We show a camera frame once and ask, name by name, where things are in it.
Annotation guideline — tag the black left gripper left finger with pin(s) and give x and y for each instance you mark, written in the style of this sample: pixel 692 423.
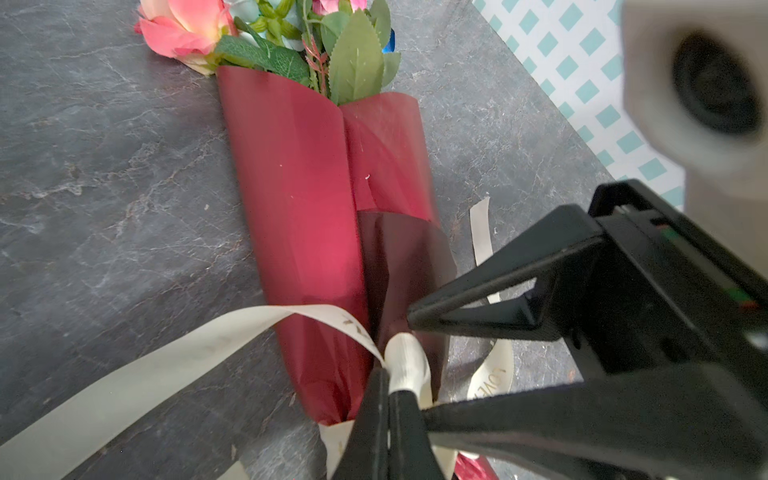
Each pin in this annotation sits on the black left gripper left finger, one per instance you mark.
pixel 366 453

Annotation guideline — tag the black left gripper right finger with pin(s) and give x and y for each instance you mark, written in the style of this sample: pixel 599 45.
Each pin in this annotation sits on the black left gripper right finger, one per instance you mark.
pixel 410 453

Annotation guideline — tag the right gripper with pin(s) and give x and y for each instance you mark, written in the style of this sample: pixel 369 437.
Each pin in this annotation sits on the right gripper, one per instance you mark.
pixel 641 287

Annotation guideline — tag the dark red wrapping paper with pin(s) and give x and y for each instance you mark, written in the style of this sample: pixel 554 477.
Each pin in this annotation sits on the dark red wrapping paper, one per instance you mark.
pixel 307 168

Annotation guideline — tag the cream ribbon strip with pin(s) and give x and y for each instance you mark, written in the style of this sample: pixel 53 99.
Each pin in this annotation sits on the cream ribbon strip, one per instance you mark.
pixel 404 256

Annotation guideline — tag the dark blue fake rose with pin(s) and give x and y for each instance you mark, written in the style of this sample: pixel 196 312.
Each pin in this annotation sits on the dark blue fake rose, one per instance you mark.
pixel 390 46

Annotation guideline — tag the light blue fake flower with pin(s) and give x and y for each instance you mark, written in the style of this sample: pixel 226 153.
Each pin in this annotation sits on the light blue fake flower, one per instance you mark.
pixel 338 55

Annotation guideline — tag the small pink fake rose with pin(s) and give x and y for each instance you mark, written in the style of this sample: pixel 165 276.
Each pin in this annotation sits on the small pink fake rose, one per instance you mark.
pixel 325 7

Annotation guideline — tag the pink orange fake rose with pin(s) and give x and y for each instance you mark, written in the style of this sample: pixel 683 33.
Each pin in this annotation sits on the pink orange fake rose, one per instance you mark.
pixel 185 30

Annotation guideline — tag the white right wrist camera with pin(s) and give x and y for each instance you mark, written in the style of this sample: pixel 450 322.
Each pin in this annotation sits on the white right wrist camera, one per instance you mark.
pixel 696 87

